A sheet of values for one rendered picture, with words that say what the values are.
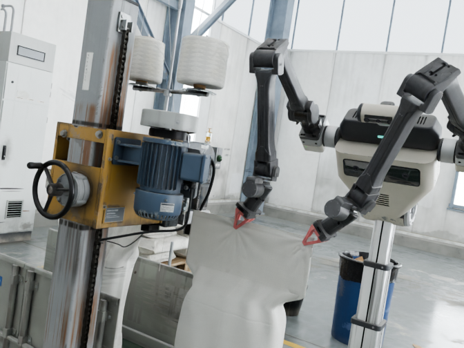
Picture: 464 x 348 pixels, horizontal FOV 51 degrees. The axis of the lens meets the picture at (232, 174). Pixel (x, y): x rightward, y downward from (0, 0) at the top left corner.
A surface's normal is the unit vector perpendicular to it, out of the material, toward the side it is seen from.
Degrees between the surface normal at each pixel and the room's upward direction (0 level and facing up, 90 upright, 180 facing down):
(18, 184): 90
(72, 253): 90
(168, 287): 90
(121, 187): 90
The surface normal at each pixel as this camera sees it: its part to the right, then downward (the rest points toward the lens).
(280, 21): -0.51, -0.03
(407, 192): -0.48, 0.62
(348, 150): -0.22, -0.77
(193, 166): -0.12, 0.04
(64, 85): 0.85, 0.15
